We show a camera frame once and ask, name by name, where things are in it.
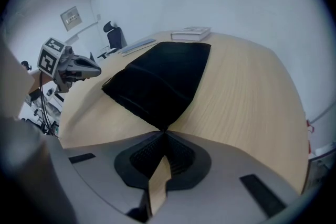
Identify black office chair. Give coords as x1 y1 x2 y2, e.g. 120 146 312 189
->
97 20 128 60

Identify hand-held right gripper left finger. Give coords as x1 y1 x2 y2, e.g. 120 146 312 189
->
62 131 166 215

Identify black cables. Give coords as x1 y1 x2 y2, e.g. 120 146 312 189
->
38 73 60 137

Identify person's left forearm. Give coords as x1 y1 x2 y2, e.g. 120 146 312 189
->
27 70 57 95

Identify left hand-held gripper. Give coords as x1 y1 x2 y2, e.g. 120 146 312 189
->
36 37 102 94

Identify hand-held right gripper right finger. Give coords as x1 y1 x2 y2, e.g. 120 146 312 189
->
153 131 302 224

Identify grey electrical panel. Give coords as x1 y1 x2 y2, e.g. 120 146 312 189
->
60 6 83 33

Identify black fabric pouch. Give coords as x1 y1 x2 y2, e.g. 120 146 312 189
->
101 41 212 132

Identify white book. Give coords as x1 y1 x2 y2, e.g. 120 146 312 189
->
170 26 212 42

